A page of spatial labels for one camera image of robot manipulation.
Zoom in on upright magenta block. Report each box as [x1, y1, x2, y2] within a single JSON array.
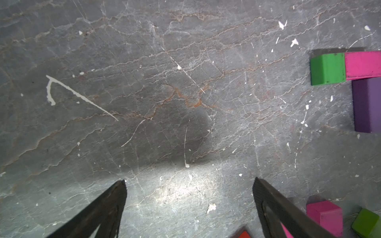
[[281, 224, 294, 238]]

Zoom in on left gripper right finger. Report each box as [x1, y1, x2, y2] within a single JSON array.
[[253, 177, 334, 238]]

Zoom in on long magenta block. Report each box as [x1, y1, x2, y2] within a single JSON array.
[[344, 51, 381, 81]]

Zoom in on light green cube block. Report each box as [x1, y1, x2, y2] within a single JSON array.
[[351, 208, 381, 238]]

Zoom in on purple block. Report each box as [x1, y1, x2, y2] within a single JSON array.
[[352, 77, 381, 133]]

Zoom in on small magenta cube block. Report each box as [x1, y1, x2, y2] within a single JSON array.
[[306, 200, 343, 238]]

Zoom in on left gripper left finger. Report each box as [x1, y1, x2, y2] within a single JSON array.
[[48, 180, 128, 238]]

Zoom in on red block left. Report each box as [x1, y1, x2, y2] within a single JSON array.
[[238, 230, 251, 238]]

